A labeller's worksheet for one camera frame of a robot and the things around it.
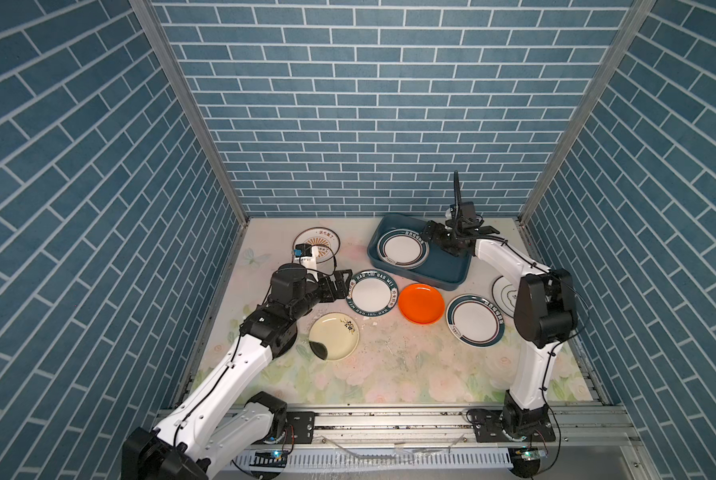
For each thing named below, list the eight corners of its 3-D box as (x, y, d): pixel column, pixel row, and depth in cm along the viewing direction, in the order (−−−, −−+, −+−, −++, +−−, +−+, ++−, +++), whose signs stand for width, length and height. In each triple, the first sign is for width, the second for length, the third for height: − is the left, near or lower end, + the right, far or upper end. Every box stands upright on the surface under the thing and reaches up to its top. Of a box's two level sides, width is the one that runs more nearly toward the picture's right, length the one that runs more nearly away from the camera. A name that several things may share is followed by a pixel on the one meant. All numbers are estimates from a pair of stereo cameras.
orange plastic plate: (399, 324, 94) (400, 321, 92) (397, 286, 103) (397, 283, 101) (446, 324, 94) (447, 321, 92) (439, 287, 103) (441, 283, 101)
